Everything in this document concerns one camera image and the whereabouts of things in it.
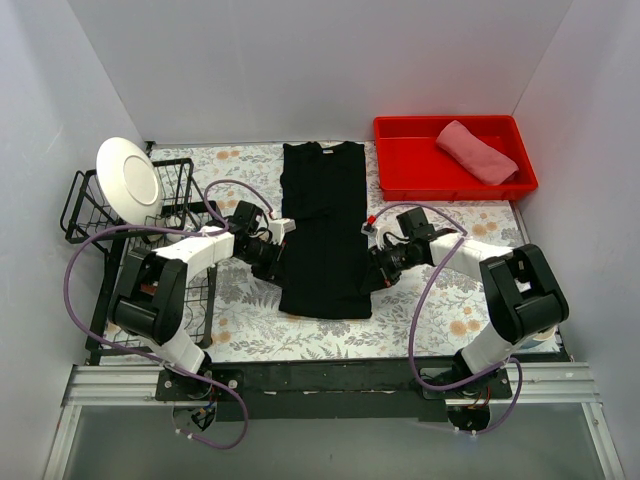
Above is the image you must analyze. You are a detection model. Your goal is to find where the aluminium frame rail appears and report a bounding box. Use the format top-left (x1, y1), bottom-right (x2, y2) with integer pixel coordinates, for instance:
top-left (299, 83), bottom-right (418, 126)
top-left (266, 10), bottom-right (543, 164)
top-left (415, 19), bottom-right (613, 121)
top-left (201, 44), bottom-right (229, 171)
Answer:
top-left (62, 364), bottom-right (176, 407)

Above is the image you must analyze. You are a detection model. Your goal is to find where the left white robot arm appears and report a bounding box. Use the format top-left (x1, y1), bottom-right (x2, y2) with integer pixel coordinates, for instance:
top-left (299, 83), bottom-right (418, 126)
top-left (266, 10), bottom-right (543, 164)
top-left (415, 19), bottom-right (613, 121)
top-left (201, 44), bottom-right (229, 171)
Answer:
top-left (108, 201), bottom-right (296, 400)

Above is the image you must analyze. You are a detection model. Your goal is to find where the rolled pink t shirt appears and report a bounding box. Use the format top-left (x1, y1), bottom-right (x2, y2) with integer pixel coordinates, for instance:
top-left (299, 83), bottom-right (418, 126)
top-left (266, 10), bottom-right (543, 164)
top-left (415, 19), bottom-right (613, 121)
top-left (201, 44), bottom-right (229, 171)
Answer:
top-left (435, 120), bottom-right (519, 186)

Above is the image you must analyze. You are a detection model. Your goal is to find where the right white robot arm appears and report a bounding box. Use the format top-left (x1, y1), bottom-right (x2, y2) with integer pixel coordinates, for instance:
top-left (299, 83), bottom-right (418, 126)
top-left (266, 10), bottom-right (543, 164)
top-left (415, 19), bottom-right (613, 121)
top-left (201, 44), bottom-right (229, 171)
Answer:
top-left (361, 202), bottom-right (569, 398)

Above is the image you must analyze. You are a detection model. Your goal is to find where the red plastic bin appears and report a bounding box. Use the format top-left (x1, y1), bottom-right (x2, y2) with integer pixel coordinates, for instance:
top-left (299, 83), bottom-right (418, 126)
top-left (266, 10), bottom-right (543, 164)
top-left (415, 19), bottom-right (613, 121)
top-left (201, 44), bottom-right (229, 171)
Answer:
top-left (373, 115), bottom-right (538, 201)

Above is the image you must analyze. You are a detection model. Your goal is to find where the purple cable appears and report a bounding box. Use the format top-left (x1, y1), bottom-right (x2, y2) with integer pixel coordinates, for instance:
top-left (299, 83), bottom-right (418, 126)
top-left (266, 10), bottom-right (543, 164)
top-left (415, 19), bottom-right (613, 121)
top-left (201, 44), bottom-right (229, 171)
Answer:
top-left (64, 179), bottom-right (279, 450)
top-left (367, 202), bottom-right (526, 436)

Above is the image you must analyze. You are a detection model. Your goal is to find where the black t shirt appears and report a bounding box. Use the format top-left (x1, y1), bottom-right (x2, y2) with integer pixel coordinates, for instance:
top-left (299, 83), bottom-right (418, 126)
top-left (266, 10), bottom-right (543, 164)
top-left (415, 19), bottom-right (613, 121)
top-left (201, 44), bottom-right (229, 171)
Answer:
top-left (279, 142), bottom-right (372, 320)

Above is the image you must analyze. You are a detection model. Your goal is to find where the black wire dish rack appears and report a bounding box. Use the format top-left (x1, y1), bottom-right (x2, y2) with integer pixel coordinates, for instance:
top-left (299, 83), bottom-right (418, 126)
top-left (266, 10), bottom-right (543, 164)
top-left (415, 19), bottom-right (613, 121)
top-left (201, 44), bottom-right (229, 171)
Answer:
top-left (60, 158), bottom-right (217, 350)

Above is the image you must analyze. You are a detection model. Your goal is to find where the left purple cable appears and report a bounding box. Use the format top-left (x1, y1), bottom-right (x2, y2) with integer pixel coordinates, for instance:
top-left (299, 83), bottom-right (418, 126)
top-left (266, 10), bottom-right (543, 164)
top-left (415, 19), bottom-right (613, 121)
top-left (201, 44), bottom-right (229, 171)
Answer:
top-left (64, 179), bottom-right (279, 450)

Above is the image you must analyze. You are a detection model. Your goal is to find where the floral table mat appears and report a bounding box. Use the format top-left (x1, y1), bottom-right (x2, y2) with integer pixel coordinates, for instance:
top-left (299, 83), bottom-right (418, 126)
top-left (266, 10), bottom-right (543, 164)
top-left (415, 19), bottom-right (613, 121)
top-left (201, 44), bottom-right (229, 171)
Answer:
top-left (150, 142), bottom-right (528, 362)

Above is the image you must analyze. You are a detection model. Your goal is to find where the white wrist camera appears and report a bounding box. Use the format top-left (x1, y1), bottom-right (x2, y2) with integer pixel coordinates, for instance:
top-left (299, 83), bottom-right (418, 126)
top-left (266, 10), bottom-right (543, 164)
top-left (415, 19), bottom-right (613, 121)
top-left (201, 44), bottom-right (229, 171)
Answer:
top-left (268, 218), bottom-right (296, 245)
top-left (361, 221), bottom-right (392, 249)

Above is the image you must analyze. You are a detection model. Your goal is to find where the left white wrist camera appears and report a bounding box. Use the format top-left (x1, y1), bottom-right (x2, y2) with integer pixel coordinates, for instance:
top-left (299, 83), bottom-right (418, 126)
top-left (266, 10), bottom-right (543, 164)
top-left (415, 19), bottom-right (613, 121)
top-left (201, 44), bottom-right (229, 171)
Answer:
top-left (268, 218), bottom-right (296, 245)

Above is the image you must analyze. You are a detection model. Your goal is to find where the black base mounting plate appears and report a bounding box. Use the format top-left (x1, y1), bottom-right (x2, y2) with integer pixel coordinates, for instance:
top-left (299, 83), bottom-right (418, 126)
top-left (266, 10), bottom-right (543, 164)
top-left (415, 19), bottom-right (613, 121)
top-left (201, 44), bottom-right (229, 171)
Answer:
top-left (155, 357), bottom-right (514, 422)

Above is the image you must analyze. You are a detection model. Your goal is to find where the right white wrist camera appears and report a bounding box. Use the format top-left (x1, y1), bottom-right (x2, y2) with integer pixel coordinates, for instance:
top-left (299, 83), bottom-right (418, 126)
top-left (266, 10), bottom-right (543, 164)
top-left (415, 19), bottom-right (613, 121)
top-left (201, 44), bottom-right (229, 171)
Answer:
top-left (361, 221), bottom-right (392, 249)

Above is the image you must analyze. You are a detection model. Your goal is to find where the white patterned cup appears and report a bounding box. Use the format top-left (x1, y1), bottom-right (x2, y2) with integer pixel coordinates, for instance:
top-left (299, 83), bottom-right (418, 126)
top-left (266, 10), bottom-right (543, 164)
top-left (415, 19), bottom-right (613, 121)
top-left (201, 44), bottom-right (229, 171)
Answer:
top-left (164, 215), bottom-right (185, 243)

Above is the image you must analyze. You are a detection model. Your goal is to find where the blue ceramic mug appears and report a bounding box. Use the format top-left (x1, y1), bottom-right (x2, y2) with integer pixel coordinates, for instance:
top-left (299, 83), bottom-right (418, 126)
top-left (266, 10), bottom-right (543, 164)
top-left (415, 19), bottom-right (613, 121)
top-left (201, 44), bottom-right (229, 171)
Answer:
top-left (520, 326), bottom-right (557, 350)

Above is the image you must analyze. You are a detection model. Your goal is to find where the white ceramic plate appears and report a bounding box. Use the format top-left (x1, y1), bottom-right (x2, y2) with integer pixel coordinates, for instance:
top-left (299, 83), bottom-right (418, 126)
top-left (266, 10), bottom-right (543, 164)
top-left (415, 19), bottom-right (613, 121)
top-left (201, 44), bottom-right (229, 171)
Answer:
top-left (96, 137), bottom-right (162, 225)

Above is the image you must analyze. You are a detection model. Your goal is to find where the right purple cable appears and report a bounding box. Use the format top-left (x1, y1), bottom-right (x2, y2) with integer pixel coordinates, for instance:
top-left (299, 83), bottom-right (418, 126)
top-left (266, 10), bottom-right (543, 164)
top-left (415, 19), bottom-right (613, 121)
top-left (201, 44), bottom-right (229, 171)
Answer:
top-left (367, 202), bottom-right (526, 436)

